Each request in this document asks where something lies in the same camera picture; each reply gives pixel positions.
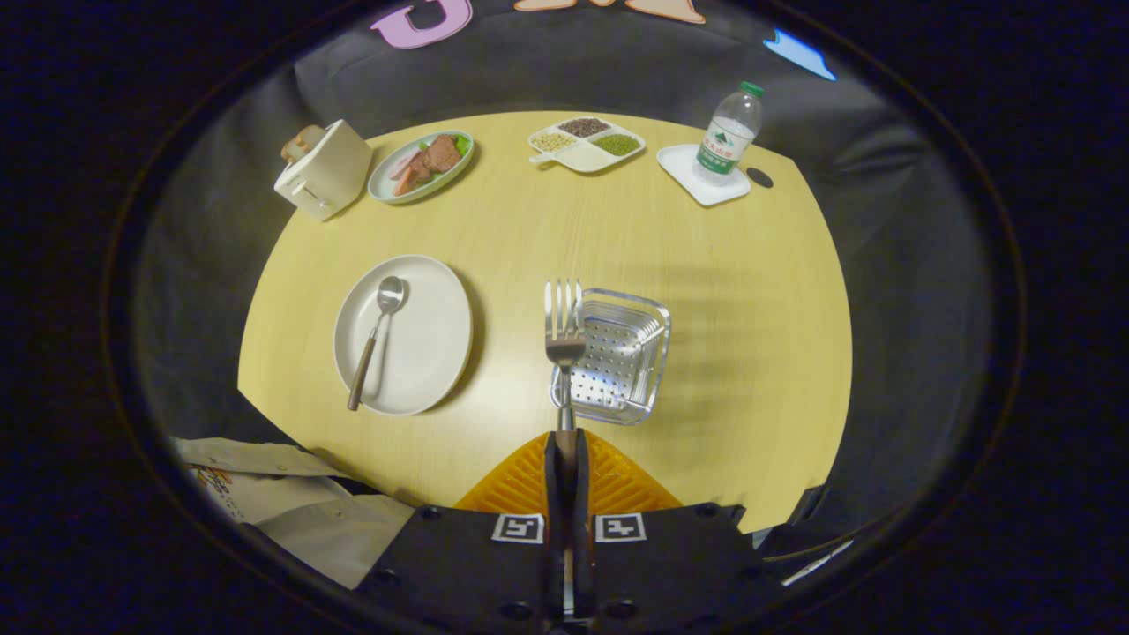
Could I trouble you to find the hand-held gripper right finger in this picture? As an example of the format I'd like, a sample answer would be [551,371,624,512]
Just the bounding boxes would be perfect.
[564,429,768,631]

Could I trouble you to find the clear plastic water bottle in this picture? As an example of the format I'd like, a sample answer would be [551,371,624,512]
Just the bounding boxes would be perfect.
[694,81,765,186]

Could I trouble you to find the wooden handled metal spoon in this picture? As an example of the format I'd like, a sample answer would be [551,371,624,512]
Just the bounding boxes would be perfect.
[347,276,407,413]

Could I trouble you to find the brown cooked meat slices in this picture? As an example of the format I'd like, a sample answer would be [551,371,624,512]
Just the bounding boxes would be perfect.
[388,134,463,197]

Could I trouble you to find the pale green plate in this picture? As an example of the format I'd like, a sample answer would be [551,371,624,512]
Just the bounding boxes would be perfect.
[367,131,475,205]

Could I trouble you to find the cream toaster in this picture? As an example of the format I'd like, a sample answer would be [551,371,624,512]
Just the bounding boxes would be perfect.
[273,119,374,222]

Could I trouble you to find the person's white clothing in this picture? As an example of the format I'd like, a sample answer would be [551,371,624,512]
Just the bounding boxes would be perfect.
[172,437,415,590]

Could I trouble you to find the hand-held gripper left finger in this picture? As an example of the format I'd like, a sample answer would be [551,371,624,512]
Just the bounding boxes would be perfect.
[357,430,566,631]

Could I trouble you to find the perforated metal strainer basket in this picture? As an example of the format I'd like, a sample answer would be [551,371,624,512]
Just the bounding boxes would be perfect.
[550,288,672,427]

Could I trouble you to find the white divided grain dish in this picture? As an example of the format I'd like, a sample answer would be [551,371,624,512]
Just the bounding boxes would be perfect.
[527,116,647,174]

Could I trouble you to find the white square coaster tray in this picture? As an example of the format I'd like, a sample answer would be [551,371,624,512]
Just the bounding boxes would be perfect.
[656,144,752,207]

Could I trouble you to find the white round plate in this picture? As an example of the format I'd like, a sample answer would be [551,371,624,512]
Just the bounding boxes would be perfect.
[333,255,475,417]

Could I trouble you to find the wooden handled metal fork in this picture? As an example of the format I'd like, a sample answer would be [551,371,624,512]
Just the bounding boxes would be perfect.
[544,279,587,618]

